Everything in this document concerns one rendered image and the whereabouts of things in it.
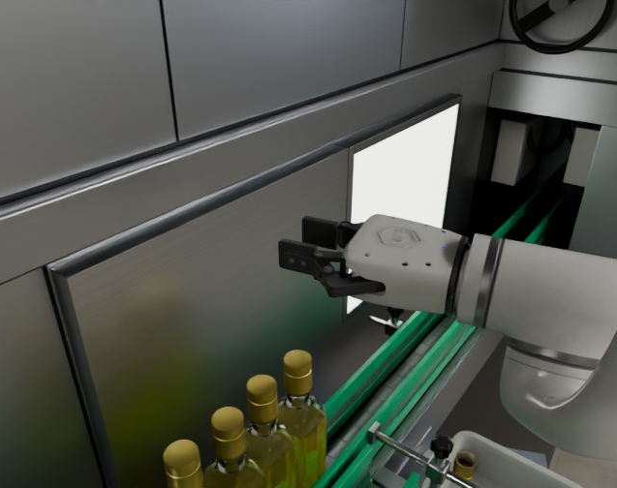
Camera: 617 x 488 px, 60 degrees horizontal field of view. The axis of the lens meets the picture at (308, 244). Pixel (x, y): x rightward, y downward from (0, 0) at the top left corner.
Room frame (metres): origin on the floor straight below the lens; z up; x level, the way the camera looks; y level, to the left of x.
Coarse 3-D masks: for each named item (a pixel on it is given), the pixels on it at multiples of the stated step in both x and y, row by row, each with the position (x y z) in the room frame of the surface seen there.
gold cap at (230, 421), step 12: (228, 408) 0.41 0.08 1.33; (216, 420) 0.39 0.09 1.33; (228, 420) 0.39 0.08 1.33; (240, 420) 0.39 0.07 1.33; (216, 432) 0.38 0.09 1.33; (228, 432) 0.38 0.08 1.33; (240, 432) 0.39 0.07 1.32; (216, 444) 0.38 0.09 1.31; (228, 444) 0.38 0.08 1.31; (240, 444) 0.38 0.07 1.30; (228, 456) 0.38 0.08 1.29; (240, 456) 0.38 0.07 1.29
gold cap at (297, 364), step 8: (288, 352) 0.50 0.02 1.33; (296, 352) 0.50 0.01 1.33; (304, 352) 0.50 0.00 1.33; (288, 360) 0.48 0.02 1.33; (296, 360) 0.48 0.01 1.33; (304, 360) 0.48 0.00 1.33; (288, 368) 0.47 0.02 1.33; (296, 368) 0.47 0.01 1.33; (304, 368) 0.47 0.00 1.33; (288, 376) 0.47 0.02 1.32; (296, 376) 0.47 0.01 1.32; (304, 376) 0.47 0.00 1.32; (288, 384) 0.47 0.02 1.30; (296, 384) 0.47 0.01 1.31; (304, 384) 0.47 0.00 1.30; (312, 384) 0.49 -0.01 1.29; (288, 392) 0.47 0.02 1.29; (296, 392) 0.47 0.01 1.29; (304, 392) 0.47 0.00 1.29
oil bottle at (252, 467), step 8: (248, 456) 0.41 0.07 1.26; (216, 464) 0.40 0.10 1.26; (248, 464) 0.40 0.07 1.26; (256, 464) 0.40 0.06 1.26; (208, 472) 0.39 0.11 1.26; (216, 472) 0.39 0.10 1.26; (240, 472) 0.38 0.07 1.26; (248, 472) 0.39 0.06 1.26; (256, 472) 0.39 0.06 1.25; (208, 480) 0.38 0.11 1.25; (216, 480) 0.38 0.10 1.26; (224, 480) 0.38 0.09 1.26; (232, 480) 0.38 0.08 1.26; (240, 480) 0.38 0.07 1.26; (248, 480) 0.38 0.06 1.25; (256, 480) 0.39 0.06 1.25; (264, 480) 0.40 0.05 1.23
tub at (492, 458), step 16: (464, 432) 0.66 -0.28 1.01; (464, 448) 0.65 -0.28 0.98; (480, 448) 0.64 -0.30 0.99; (496, 448) 0.63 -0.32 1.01; (480, 464) 0.64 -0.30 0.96; (496, 464) 0.62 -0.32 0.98; (512, 464) 0.61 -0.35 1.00; (528, 464) 0.60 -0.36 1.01; (448, 480) 0.61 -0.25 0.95; (480, 480) 0.62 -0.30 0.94; (496, 480) 0.61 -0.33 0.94; (512, 480) 0.60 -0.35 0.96; (528, 480) 0.59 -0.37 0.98; (544, 480) 0.58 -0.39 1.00; (560, 480) 0.57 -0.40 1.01
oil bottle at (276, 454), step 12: (276, 420) 0.46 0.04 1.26; (276, 432) 0.44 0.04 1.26; (288, 432) 0.45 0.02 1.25; (252, 444) 0.43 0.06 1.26; (264, 444) 0.42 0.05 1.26; (276, 444) 0.43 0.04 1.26; (288, 444) 0.44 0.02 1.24; (252, 456) 0.42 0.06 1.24; (264, 456) 0.41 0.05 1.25; (276, 456) 0.42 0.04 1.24; (288, 456) 0.43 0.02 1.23; (264, 468) 0.41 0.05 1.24; (276, 468) 0.42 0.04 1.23; (288, 468) 0.43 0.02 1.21; (276, 480) 0.42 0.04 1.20; (288, 480) 0.43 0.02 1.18
